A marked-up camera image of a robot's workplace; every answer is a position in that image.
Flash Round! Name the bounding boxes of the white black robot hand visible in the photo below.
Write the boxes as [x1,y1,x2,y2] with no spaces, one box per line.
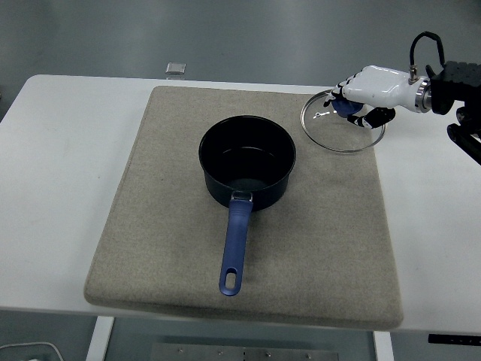
[325,65,424,129]

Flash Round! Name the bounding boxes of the glass pot lid blue knob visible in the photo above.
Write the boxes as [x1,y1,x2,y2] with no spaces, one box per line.
[299,88,387,153]

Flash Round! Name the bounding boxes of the beige fabric mat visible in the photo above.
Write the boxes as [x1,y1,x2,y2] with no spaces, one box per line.
[83,85,405,332]

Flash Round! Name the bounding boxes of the white table leg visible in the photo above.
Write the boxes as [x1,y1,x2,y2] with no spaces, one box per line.
[85,315,116,361]
[371,330,395,361]

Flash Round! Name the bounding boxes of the black table control panel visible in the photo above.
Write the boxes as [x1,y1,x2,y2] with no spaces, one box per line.
[428,333,481,345]

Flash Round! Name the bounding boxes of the grey metal plate with screws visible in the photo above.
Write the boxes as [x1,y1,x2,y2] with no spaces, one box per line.
[150,341,341,361]

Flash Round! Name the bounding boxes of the dark pot with blue handle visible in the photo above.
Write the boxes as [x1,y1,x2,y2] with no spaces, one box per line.
[198,115,298,297]

